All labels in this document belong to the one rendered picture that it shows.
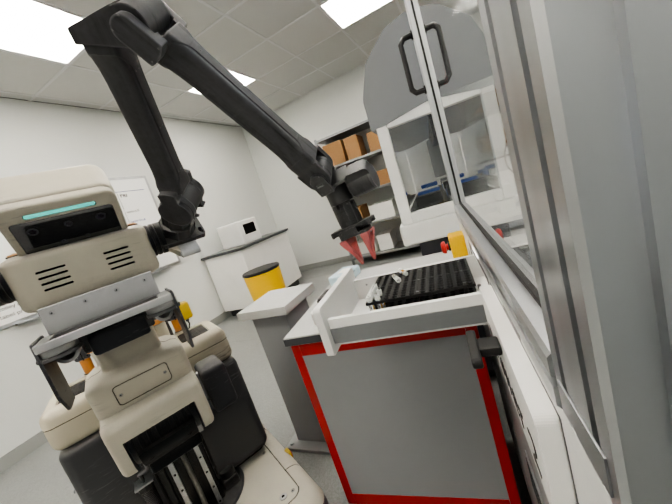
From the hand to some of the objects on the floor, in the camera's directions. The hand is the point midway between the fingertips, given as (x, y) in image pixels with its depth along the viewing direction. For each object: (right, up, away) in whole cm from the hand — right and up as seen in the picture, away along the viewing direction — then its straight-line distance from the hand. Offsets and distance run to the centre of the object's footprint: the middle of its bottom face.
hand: (367, 258), depth 75 cm
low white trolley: (+33, -83, +55) cm, 105 cm away
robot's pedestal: (-14, -92, +88) cm, 128 cm away
